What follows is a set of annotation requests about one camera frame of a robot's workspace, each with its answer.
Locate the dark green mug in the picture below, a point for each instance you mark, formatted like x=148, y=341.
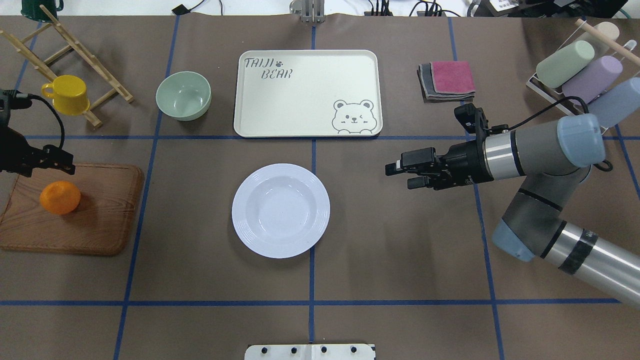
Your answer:
x=38, y=10

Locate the orange fruit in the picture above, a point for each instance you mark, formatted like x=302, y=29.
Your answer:
x=60, y=197

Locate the cream bear tray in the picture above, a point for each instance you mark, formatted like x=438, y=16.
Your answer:
x=308, y=93

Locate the grey folded cloth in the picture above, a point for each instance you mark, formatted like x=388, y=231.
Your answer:
x=425, y=77

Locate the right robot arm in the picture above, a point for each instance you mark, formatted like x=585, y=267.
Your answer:
x=554, y=158

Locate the beige tumbler cup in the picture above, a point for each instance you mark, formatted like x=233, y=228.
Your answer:
x=608, y=29

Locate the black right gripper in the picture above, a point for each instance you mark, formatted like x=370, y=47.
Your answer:
x=466, y=161

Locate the pink folded cloth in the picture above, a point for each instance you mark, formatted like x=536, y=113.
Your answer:
x=452, y=77

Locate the purple tumbler cup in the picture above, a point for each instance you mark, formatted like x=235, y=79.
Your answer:
x=594, y=79

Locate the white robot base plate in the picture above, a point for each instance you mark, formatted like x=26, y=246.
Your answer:
x=331, y=351

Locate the wooden cutting board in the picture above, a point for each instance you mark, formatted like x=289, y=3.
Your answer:
x=99, y=226

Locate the white wire cup rack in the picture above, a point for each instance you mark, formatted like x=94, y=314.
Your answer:
x=625, y=50

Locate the blue tumbler cup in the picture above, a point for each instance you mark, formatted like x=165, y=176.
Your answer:
x=617, y=104

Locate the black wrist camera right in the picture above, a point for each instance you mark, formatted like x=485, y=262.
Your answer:
x=474, y=121

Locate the grey metal camera mount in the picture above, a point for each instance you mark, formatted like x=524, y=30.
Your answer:
x=309, y=11

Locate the yellow mug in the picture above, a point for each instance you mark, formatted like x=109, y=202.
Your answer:
x=68, y=94

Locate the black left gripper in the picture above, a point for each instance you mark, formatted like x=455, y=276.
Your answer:
x=11, y=154

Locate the green tumbler cup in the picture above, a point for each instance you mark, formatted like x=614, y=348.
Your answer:
x=562, y=65

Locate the white round plate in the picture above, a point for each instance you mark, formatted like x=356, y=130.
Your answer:
x=281, y=211

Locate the wooden drying rack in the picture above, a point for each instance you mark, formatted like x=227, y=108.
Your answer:
x=72, y=44

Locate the green ceramic bowl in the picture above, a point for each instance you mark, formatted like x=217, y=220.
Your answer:
x=184, y=96

